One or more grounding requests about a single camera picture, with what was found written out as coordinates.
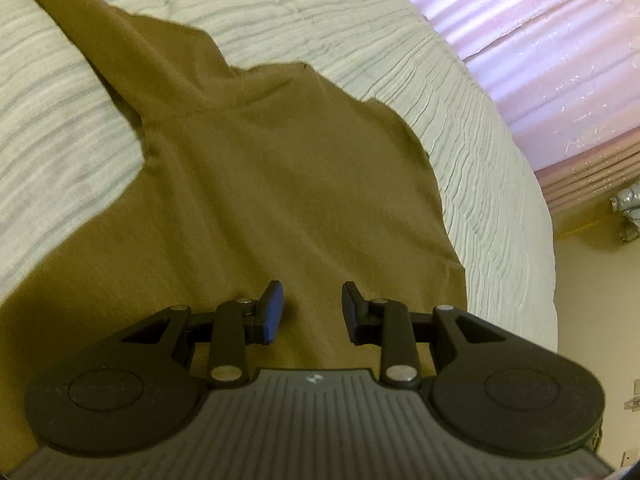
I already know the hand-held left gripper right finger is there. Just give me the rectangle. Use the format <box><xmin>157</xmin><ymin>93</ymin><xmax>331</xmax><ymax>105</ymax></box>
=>
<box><xmin>341</xmin><ymin>281</ymin><xmax>506</xmax><ymax>390</ymax></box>

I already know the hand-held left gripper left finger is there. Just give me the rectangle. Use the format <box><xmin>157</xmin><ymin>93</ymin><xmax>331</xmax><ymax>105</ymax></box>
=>
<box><xmin>120</xmin><ymin>280</ymin><xmax>286</xmax><ymax>389</ymax></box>

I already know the olive brown garment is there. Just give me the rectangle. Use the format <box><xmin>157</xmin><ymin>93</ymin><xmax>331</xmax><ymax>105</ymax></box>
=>
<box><xmin>0</xmin><ymin>0</ymin><xmax>468</xmax><ymax>476</ymax></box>

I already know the bed with white ribbed cover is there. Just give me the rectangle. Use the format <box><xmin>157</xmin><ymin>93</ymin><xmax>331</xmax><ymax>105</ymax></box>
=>
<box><xmin>0</xmin><ymin>0</ymin><xmax>558</xmax><ymax>356</ymax></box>

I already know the crinkled silver foil object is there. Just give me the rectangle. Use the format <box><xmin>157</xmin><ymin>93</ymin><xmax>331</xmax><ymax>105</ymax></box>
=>
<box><xmin>610</xmin><ymin>184</ymin><xmax>640</xmax><ymax>243</ymax></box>

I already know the pink curtain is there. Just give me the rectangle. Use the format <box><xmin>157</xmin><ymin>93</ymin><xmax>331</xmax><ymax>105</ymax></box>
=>
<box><xmin>372</xmin><ymin>0</ymin><xmax>640</xmax><ymax>221</ymax></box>

